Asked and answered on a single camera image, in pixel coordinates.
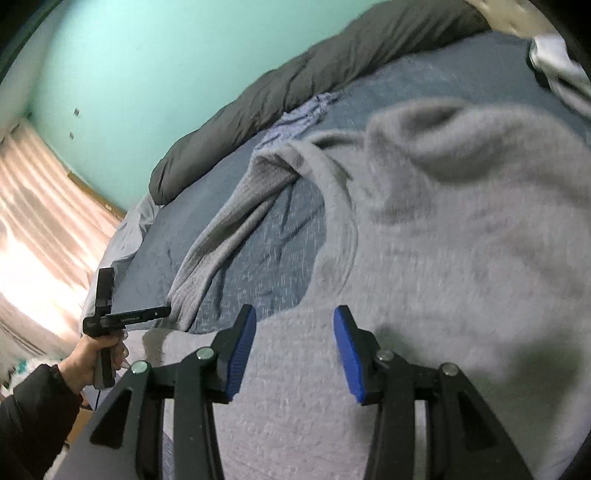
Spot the pink curtain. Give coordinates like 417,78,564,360
0,117,123,370

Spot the dark grey long pillow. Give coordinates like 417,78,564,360
148,0,490,206

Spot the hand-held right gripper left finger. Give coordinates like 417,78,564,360
60,305,257,480

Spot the black and white garment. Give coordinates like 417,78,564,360
529,34,591,116

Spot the wooden board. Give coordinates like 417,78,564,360
67,173,127,217

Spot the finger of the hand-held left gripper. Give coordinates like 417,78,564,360
105,306,171,329

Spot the light grey pillow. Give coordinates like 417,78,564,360
83,194,160,315

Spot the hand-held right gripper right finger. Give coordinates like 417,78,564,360
333,305,568,480

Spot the cream tufted headboard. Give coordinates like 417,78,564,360
462,0,539,37

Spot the blue patterned garment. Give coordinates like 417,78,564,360
256,92,345,153

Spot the person's left hand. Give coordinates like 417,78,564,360
58,333,130,394

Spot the grey knit sweater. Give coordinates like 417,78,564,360
143,99,591,480

